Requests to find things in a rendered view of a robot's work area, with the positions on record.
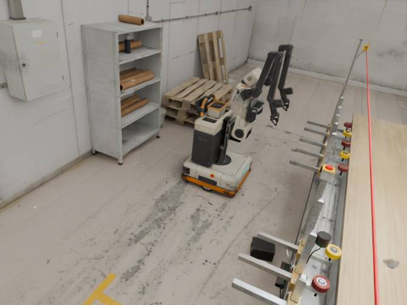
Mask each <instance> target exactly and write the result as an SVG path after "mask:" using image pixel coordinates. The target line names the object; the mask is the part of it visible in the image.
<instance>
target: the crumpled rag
mask: <svg viewBox="0 0 407 305"><path fill-rule="evenodd" d="M383 262H384V263H385V264H387V267H388V268H391V269H396V267H398V266H399V262H398V260H393V259H389V260H387V259H383Z"/></svg>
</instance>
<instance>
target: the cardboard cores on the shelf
mask: <svg viewBox="0 0 407 305"><path fill-rule="evenodd" d="M130 41H131V49H133V48H137V47H140V46H141V41H140V40H134V39H130ZM118 44H119V52H120V51H125V41H121V42H118ZM119 78H120V91H122V90H125V89H127V88H130V87H133V86H135V85H138V84H141V83H143V82H146V81H148V80H152V79H154V74H153V73H152V72H151V71H150V70H146V71H143V70H142V69H138V70H137V69H136V68H131V69H128V70H125V71H121V72H119ZM147 103H148V99H147V98H144V99H142V100H140V99H139V96H138V95H134V96H131V97H129V98H127V99H124V100H122V101H121V117H123V116H125V115H126V114H128V113H130V112H132V111H134V110H136V109H138V108H140V107H141V106H143V105H145V104H147Z"/></svg>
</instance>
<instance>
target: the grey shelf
mask: <svg viewBox="0 0 407 305"><path fill-rule="evenodd" d="M160 28H161V35H160ZM81 31H82V44H83V51H84V64H85V77H86V84H87V96H88V109H89V116H90V129H91V142H92V149H93V153H92V154H93V155H96V154H97V153H96V152H95V150H96V151H99V152H101V153H104V154H107V155H109V156H112V157H115V158H117V159H118V165H122V164H123V162H122V156H124V155H125V154H126V153H127V152H129V151H130V150H131V149H133V148H135V147H137V146H138V145H140V144H141V143H143V142H144V141H146V140H147V139H149V138H150V137H152V136H153V135H155V134H156V133H157V136H156V138H160V109H161V91H162V57H163V39H164V25H163V24H159V23H155V22H149V21H144V25H136V24H130V23H126V22H121V21H109V22H98V23H93V24H82V25H81ZM84 32H85V34H84ZM126 34H129V35H130V39H132V38H133V39H134V40H140V41H141V46H140V47H137V48H133V49H131V53H130V54H126V53H125V51H120V52H119V44H118V42H121V41H124V40H125V35H126ZM85 46H86V47H85ZM113 52H114V53H113ZM86 53H87V54H86ZM136 60H137V70H138V69H142V70H143V71H146V70H150V71H151V72H152V73H153V74H154V79H152V80H148V81H146V82H143V83H141V84H138V85H135V86H133V87H130V88H127V89H125V90H122V91H120V78H119V72H121V71H125V70H128V69H131V68H135V67H136ZM87 66H88V67H87ZM159 66H160V74H159ZM88 80H89V81H88ZM114 80H115V84H114ZM134 95H138V96H139V99H140V100H142V99H144V98H147V99H148V103H147V104H145V105H143V106H141V107H140V108H138V109H136V110H134V111H132V112H130V113H128V114H126V115H125V116H123V117H121V101H122V100H124V99H127V98H129V97H131V96H134ZM90 101H91V102H90ZM158 108H159V112H158ZM91 115H92V116H91ZM92 121H93V123H92ZM157 125H158V128H157ZM93 135H94V136H93ZM94 149H95V150H94Z"/></svg>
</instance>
